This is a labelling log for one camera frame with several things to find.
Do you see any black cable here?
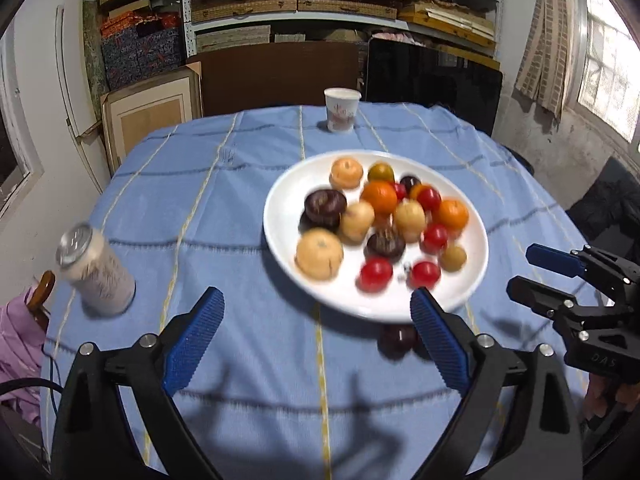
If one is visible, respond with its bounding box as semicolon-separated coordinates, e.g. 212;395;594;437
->
0;377;63;403

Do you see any wooden chair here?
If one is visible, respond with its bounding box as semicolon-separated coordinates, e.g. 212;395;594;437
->
25;270;57;331

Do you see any orange mandarin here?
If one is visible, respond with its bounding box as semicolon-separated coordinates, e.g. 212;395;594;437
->
360;180;399;214
434;199;470;231

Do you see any large beige round fruit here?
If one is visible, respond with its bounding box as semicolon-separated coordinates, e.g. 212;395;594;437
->
295;228;345;281

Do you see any orange cherry tomato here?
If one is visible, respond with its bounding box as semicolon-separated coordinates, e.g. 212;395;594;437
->
367;161;396;184

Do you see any beige framed picture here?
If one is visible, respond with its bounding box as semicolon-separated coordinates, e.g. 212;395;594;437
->
100;62;203;173

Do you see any dark brown water chestnut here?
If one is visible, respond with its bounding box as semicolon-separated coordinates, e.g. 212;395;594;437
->
364;230;407;263
304;189;348;226

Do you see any white door panel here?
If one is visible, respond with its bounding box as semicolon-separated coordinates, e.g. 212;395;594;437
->
55;5;113;193

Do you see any white oval plate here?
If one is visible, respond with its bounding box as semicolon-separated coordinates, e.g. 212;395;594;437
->
263;149;489;323

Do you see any blue checked tablecloth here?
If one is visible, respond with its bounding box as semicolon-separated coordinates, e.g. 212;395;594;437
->
40;102;608;480

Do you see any pink garment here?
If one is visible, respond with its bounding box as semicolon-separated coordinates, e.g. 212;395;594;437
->
0;287;56;428

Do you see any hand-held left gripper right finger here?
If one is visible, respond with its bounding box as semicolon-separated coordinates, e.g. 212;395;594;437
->
410;287;585;480

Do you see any beige checked curtain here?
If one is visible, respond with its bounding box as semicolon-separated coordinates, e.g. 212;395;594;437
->
515;0;583;118

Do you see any stack of blue patterned boxes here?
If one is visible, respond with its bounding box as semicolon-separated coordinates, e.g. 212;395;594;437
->
100;15;183;91

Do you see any bright barred window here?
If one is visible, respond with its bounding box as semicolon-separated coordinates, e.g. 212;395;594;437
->
575;0;640;143

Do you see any brown board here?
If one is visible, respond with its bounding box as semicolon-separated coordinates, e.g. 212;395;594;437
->
187;42;368;118

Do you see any white paper cup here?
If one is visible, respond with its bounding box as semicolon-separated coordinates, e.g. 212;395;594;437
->
323;87;362;133

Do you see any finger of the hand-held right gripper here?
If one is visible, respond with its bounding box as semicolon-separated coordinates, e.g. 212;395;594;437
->
526;243;596;278
506;276;576;318

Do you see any black flat screen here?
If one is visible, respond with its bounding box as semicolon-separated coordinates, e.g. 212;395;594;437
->
364;37;503;136

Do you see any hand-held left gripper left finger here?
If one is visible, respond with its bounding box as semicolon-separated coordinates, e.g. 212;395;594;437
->
50;286;226;480

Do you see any person's right hand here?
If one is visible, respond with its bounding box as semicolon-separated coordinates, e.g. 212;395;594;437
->
582;375;636;427

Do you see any dark white-framed window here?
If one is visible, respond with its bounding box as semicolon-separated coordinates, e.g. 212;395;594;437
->
0;60;46;216

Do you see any white drink can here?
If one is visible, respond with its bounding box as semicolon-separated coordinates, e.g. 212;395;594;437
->
56;222;137;317

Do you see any small yellow round fruit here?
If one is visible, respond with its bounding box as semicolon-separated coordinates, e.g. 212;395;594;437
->
439;244;468;273

